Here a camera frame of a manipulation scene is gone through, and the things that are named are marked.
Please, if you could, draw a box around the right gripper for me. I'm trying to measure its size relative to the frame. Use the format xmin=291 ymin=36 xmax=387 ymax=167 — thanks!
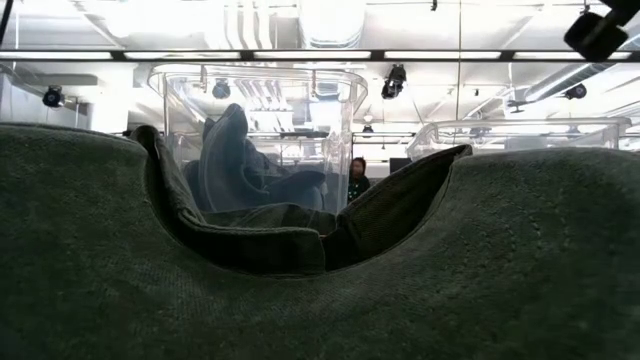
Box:
xmin=599 ymin=0 xmax=640 ymax=29

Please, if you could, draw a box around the blue denim garment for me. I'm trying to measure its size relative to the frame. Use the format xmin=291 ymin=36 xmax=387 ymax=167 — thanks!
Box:
xmin=183 ymin=103 xmax=329 ymax=214

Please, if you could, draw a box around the dark green cap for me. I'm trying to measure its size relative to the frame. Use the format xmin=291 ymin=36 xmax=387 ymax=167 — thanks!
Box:
xmin=0 ymin=121 xmax=640 ymax=360

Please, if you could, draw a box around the low clear plastic container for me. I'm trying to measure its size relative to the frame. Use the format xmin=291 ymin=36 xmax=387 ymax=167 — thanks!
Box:
xmin=405 ymin=117 xmax=632 ymax=162

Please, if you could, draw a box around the tall clear plastic container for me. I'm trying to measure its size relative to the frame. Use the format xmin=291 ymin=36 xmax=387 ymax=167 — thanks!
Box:
xmin=147 ymin=62 xmax=370 ymax=215

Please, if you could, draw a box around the thin hanging pole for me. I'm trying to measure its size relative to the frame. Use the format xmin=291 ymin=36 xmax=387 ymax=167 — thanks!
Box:
xmin=455 ymin=0 xmax=463 ymax=121

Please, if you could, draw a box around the person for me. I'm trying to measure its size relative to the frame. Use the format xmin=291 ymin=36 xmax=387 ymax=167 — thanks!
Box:
xmin=347 ymin=156 xmax=372 ymax=204

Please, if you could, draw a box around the white ceiling air duct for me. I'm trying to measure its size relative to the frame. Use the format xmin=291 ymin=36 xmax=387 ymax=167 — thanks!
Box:
xmin=299 ymin=0 xmax=369 ymax=50

